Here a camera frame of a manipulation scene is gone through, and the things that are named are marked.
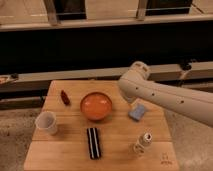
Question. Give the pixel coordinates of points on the blue sponge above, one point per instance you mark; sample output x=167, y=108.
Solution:
x=137, y=112

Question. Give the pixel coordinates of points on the black white striped case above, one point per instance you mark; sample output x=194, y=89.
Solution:
x=93, y=143

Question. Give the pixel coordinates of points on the small white bottle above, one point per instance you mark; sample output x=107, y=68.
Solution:
x=142, y=143

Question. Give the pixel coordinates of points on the white plastic cup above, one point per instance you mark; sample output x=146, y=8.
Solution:
x=46, y=121

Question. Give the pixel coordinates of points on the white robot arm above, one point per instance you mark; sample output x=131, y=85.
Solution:
x=197, y=105

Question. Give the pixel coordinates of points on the dark red chili pepper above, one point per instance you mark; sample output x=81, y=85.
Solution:
x=64, y=97

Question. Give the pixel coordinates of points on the metal window rail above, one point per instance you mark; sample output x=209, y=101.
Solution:
x=167, y=72

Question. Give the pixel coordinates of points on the orange ceramic bowl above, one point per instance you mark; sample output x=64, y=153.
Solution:
x=96, y=106

